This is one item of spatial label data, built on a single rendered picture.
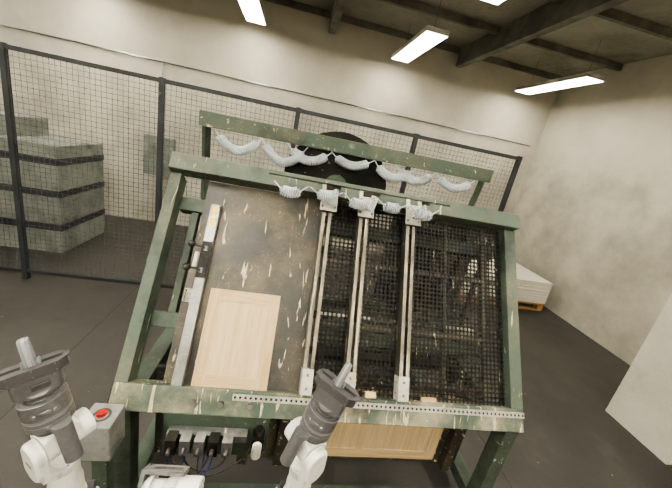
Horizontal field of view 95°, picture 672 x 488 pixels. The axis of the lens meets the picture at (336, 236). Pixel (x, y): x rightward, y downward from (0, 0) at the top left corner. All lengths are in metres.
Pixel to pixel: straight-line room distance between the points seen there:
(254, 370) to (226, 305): 0.37
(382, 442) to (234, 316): 1.30
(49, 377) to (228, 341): 0.98
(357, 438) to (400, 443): 0.30
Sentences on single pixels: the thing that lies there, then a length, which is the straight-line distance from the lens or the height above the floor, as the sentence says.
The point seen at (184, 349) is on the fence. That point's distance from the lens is 1.82.
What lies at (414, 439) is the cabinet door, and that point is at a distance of 2.50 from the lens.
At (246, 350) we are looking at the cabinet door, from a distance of 1.80.
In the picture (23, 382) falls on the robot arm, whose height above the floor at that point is 1.57.
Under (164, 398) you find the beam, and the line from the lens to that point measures 1.86.
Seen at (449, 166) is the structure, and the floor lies 2.16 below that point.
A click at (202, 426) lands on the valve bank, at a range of 1.89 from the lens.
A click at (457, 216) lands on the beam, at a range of 2.12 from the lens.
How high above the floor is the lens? 2.17
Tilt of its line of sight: 17 degrees down
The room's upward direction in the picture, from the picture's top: 12 degrees clockwise
